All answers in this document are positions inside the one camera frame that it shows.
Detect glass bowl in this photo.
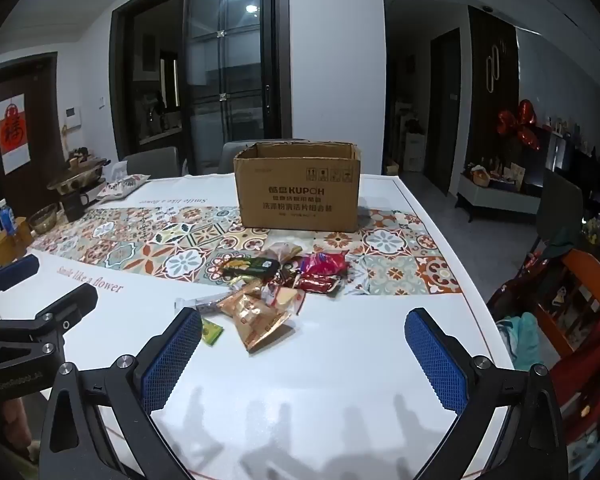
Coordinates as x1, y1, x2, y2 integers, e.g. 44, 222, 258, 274
28, 203, 59, 233

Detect white snack bag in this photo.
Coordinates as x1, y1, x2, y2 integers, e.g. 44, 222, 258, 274
97, 173, 151, 204

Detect red foil balloons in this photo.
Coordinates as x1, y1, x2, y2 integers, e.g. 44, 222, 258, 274
497, 99, 543, 152

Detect glass sliding door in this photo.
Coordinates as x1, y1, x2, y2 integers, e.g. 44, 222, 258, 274
110, 0, 293, 176

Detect person's left hand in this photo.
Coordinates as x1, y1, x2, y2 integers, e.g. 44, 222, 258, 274
0, 399, 35, 462

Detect brown wooden door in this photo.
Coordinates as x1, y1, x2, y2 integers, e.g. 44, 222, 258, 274
0, 52, 61, 221

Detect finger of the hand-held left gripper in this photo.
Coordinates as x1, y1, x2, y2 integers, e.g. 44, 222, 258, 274
0, 253, 41, 306
0, 282, 99, 358

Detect teal cloth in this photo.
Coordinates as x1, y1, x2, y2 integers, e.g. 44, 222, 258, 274
495, 311, 541, 368

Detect metal hot pot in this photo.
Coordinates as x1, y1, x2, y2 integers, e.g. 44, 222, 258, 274
46, 157, 112, 193

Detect beige snack packet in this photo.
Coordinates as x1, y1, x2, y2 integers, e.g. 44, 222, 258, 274
262, 241, 305, 266

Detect large red snack packet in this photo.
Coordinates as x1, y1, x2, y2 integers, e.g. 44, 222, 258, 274
300, 250, 350, 281

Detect white hallway carton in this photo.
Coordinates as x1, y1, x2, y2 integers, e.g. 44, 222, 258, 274
404, 131, 427, 173

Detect brown cardboard box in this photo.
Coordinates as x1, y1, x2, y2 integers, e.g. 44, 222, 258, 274
233, 141, 362, 234

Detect dark green snack packet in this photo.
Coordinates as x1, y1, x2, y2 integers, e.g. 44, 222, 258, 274
221, 256, 282, 281

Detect grey dining chair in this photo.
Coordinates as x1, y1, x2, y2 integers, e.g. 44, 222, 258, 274
122, 146, 181, 181
219, 141, 261, 173

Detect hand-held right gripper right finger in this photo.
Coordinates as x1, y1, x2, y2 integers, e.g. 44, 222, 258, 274
404, 308, 571, 480

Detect orange wooden chair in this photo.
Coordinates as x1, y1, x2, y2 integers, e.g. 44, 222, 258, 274
487, 247, 600, 361

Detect white low cabinet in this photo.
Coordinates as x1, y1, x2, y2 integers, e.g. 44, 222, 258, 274
455, 170, 543, 223

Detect dark chair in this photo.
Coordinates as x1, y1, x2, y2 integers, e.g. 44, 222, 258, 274
527, 170, 583, 261

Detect tan snack packet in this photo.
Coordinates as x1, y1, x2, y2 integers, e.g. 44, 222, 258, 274
215, 285, 266, 321
232, 305, 298, 353

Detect small green snack packet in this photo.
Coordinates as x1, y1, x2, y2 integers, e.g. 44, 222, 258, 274
200, 317, 224, 347

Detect wooden box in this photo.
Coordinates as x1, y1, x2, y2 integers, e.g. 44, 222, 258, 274
0, 217, 33, 268

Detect red and white wall poster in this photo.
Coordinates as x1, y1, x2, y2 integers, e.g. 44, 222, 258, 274
0, 94, 28, 176

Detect blue bottle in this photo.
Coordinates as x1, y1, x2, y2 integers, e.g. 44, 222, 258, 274
0, 200, 17, 236

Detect black mug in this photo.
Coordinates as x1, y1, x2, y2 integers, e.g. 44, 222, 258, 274
60, 192, 91, 223

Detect small red snack packet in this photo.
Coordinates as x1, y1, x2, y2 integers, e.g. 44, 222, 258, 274
295, 275, 342, 295

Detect clear wrapped snack bar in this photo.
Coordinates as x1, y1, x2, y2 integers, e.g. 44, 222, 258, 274
174, 296, 231, 316

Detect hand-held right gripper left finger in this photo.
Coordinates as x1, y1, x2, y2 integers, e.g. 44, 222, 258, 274
40, 305, 203, 480

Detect dark hallway door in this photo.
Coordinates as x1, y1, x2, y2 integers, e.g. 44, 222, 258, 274
425, 27, 463, 196

